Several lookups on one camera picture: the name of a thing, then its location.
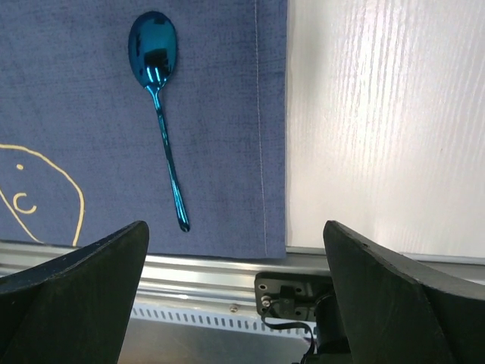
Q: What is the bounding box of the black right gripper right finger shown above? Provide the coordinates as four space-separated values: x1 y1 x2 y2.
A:
323 221 484 363

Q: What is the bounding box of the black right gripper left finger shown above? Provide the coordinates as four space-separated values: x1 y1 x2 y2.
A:
1 221 149 363

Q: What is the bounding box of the blue cloth placemat with fish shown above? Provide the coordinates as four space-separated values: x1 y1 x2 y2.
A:
1 1 287 259

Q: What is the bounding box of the blue metallic spoon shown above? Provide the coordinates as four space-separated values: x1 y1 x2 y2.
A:
128 11 190 233

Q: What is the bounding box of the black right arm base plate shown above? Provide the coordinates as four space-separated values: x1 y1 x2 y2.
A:
254 271 333 322

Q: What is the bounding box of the perforated grey cable duct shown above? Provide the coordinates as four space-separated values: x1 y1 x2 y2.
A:
131 303 310 338

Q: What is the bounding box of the aluminium front rail frame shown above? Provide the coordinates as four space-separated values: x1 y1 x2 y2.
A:
1 240 484 320

